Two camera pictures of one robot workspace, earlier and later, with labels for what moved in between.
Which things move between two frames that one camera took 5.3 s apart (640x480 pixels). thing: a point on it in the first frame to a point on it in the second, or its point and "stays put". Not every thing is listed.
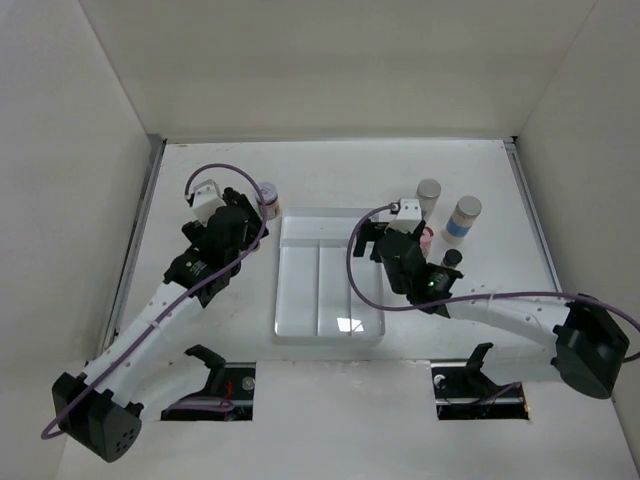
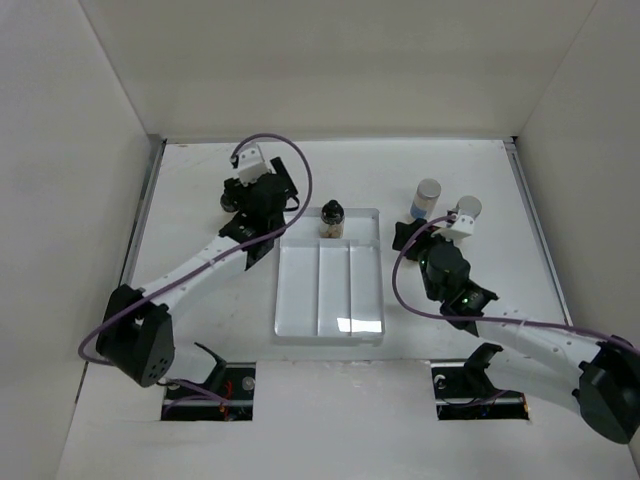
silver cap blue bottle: (428, 192) stays put
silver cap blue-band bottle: (461, 219) stays put
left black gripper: (253, 225) to (242, 192)
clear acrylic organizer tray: (313, 304) stays put
